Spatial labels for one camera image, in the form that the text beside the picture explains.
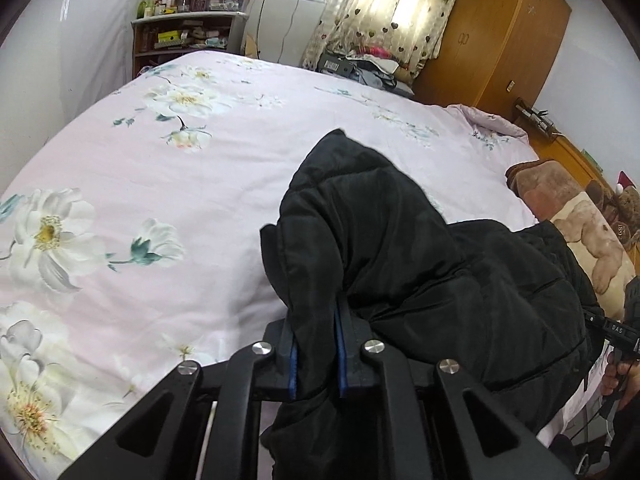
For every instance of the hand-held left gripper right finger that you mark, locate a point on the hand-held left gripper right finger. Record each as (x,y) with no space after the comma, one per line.
(342,360)

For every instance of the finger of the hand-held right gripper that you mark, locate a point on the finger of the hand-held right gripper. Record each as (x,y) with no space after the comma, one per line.
(617,332)

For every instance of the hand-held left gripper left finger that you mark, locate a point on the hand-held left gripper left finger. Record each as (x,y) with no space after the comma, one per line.
(292,375)

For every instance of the black hooded jacket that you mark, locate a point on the black hooded jacket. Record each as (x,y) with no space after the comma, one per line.
(425,260)

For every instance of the pile of clothes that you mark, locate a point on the pile of clothes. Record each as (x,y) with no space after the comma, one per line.
(370,67)

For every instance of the person's right hand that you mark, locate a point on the person's right hand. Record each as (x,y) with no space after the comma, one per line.
(615,382)

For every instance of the brown bear print pillow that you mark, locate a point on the brown bear print pillow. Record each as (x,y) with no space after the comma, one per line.
(590,240)

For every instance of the brown teddy bear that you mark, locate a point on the brown teddy bear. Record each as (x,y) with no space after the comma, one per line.
(625,205)

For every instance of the wooden headboard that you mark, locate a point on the wooden headboard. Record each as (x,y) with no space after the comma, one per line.
(565,152)

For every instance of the small wooden rack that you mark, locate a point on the small wooden rack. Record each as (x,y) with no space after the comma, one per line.
(537,120)

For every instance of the pink floral bed sheet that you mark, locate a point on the pink floral bed sheet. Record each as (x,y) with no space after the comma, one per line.
(200,170)

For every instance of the wooden wardrobe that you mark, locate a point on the wooden wardrobe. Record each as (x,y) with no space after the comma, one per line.
(500,35)

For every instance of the white cabinet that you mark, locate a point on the white cabinet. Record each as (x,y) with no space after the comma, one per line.
(280,30)

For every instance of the heart print curtain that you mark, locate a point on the heart print curtain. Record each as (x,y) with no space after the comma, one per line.
(380,5)

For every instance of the wooden shelf unit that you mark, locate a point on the wooden shelf unit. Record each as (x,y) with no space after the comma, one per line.
(190,17)

